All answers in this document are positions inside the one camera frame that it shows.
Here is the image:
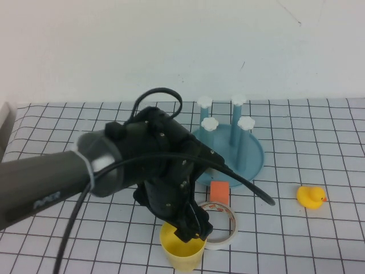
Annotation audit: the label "blue cup stand white caps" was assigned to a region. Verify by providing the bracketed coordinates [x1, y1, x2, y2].
[190, 95, 265, 190]

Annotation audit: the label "orange cube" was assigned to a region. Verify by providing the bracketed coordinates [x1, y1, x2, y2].
[210, 180, 230, 205]

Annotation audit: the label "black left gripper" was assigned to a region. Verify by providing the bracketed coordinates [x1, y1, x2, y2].
[132, 136, 226, 243]

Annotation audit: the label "white tape roll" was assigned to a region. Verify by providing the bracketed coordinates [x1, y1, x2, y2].
[196, 201, 237, 251]

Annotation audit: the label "white grid-patterned tablecloth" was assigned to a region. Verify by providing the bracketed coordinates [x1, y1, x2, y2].
[0, 98, 365, 274]

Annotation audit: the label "thick black cable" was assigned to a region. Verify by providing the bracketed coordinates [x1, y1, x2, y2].
[52, 154, 276, 274]

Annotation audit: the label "thin black cable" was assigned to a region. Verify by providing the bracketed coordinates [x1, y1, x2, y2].
[132, 87, 183, 120]

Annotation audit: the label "yellow rubber duck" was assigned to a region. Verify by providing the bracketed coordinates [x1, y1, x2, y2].
[296, 186, 328, 211]

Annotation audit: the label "yellow plastic cup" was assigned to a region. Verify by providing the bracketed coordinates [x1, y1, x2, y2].
[159, 221, 208, 272]

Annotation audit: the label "white furniture panel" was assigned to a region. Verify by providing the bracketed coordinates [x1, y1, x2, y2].
[0, 102, 17, 155]

